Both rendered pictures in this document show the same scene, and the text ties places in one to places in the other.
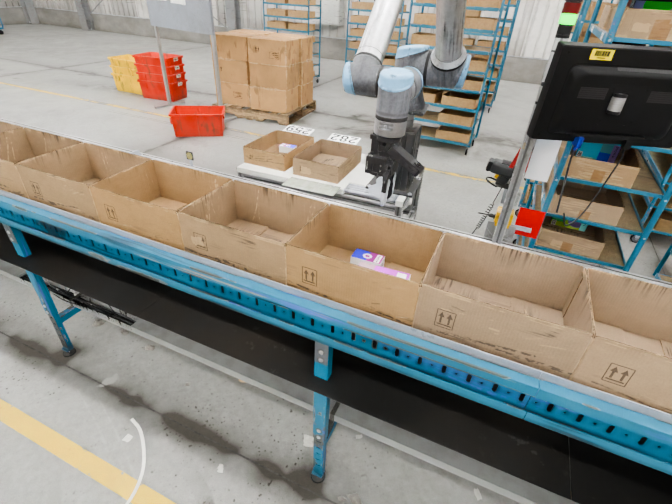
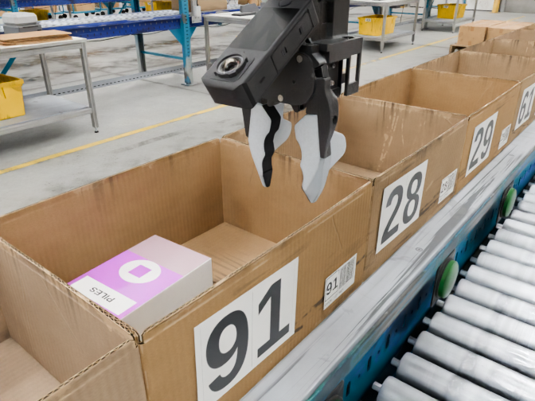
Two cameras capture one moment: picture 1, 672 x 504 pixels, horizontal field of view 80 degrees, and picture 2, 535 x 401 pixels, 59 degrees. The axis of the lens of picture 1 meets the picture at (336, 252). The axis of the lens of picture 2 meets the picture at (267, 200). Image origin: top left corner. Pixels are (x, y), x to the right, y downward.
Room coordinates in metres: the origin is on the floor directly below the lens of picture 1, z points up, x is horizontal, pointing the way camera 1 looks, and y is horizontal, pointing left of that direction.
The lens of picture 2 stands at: (1.24, -0.58, 1.31)
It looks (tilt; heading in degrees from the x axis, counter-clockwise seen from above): 26 degrees down; 106
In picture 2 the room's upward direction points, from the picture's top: straight up
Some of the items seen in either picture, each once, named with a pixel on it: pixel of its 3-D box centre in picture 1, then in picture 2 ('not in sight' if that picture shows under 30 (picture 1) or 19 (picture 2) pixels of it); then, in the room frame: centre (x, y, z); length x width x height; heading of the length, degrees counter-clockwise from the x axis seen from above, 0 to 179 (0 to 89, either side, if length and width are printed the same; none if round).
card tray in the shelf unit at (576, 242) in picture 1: (569, 227); not in sight; (1.98, -1.30, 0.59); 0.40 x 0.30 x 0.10; 155
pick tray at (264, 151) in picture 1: (280, 149); not in sight; (2.40, 0.38, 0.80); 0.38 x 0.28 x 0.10; 158
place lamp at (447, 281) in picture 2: not in sight; (449, 279); (1.35, 0.18, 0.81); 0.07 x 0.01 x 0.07; 67
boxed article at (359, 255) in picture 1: (367, 261); not in sight; (1.08, -0.11, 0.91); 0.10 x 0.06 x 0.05; 68
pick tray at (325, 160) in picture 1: (328, 159); not in sight; (2.27, 0.07, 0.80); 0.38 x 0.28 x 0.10; 159
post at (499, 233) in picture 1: (521, 163); not in sight; (1.53, -0.71, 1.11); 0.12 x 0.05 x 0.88; 67
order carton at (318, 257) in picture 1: (365, 261); (198, 257); (1.00, -0.09, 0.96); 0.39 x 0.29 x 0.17; 67
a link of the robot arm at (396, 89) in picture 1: (394, 94); not in sight; (1.14, -0.13, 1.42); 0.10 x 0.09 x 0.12; 159
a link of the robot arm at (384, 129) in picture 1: (389, 127); not in sight; (1.14, -0.13, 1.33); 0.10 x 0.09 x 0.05; 157
